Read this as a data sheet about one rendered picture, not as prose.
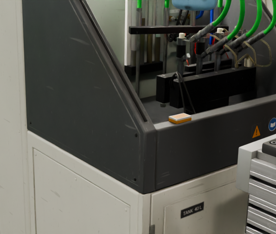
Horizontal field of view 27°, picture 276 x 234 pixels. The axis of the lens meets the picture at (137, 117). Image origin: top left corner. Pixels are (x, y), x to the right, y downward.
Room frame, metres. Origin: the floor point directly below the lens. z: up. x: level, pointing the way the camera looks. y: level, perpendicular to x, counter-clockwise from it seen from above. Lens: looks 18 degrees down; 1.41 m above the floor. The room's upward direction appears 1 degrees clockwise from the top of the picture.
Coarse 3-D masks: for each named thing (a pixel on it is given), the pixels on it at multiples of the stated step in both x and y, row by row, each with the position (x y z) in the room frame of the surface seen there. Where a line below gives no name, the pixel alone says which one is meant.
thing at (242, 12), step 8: (168, 0) 1.86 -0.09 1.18; (240, 0) 1.62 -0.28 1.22; (168, 8) 1.86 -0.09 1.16; (240, 8) 1.62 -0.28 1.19; (168, 16) 1.86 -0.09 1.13; (240, 16) 1.62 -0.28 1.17; (168, 24) 1.86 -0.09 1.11; (240, 24) 1.62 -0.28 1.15; (232, 32) 1.64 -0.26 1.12; (224, 40) 1.66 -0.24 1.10; (208, 48) 1.70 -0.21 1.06; (216, 48) 1.68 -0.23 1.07
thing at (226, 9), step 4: (140, 0) 1.84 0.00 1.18; (228, 0) 1.55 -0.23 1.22; (140, 4) 1.84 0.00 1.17; (228, 4) 1.55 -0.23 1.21; (136, 8) 1.84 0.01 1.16; (140, 8) 1.84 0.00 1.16; (224, 8) 1.56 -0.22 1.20; (228, 8) 1.55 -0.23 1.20; (224, 12) 1.56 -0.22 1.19; (220, 16) 1.57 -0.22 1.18; (224, 16) 1.56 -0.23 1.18; (216, 20) 1.58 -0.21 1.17; (220, 20) 1.57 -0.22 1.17; (212, 24) 1.59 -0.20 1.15; (216, 24) 1.58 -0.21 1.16
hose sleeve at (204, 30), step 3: (210, 24) 1.59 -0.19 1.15; (207, 27) 1.60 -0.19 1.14; (210, 27) 1.59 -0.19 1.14; (213, 27) 1.59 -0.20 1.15; (201, 30) 1.62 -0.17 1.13; (204, 30) 1.61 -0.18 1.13; (207, 30) 1.60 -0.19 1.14; (210, 30) 1.60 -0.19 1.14; (198, 33) 1.63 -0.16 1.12; (201, 33) 1.62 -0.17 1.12; (204, 33) 1.61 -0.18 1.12; (195, 36) 1.63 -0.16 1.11; (198, 36) 1.63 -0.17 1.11; (201, 36) 1.62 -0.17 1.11; (198, 39) 1.63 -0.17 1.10
